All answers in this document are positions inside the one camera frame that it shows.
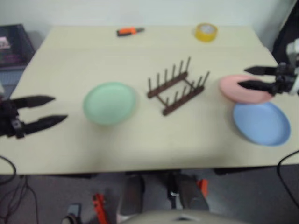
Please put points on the beige rounded robot torso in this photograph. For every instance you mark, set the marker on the beige rounded robot torso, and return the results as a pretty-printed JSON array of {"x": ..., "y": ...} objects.
[{"x": 182, "y": 218}]

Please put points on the brown wooden dish rack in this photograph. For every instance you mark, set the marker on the brown wooden dish rack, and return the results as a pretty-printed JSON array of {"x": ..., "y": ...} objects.
[{"x": 174, "y": 80}]

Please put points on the black table frame bar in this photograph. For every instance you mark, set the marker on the black table frame bar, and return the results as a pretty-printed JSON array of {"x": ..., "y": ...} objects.
[
  {"x": 245, "y": 171},
  {"x": 151, "y": 172},
  {"x": 74, "y": 176}
]

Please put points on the small grey box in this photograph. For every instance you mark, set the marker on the small grey box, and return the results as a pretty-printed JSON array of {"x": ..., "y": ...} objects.
[{"x": 73, "y": 213}]

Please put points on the black upright panel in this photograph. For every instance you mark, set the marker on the black upright panel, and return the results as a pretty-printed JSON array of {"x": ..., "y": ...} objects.
[{"x": 286, "y": 23}]

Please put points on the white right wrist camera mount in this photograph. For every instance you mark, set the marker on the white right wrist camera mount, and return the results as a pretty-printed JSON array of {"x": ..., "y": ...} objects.
[{"x": 293, "y": 47}]

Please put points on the pink plastic plate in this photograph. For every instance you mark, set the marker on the pink plastic plate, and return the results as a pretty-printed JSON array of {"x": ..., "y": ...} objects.
[{"x": 230, "y": 89}]

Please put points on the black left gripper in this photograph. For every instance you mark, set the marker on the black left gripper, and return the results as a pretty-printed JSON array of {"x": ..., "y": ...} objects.
[{"x": 9, "y": 119}]

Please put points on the open laptop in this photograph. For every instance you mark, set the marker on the open laptop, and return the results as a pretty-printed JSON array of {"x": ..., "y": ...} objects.
[{"x": 14, "y": 44}]

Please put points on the orange black pliers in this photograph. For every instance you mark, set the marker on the orange black pliers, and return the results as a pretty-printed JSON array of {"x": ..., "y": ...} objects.
[{"x": 127, "y": 31}]

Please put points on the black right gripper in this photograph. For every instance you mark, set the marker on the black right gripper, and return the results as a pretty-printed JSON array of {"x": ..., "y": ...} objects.
[{"x": 283, "y": 80}]

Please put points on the blue plastic plate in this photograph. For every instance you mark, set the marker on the blue plastic plate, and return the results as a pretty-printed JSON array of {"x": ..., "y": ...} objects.
[{"x": 261, "y": 123}]

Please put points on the yellow tape roll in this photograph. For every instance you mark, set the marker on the yellow tape roll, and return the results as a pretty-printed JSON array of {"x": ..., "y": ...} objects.
[{"x": 205, "y": 36}]

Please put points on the orange black clamp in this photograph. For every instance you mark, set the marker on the orange black clamp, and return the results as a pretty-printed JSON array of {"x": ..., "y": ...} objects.
[
  {"x": 203, "y": 187},
  {"x": 100, "y": 208}
]

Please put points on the green plastic plate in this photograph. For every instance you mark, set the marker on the green plastic plate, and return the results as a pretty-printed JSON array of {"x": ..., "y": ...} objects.
[{"x": 109, "y": 103}]

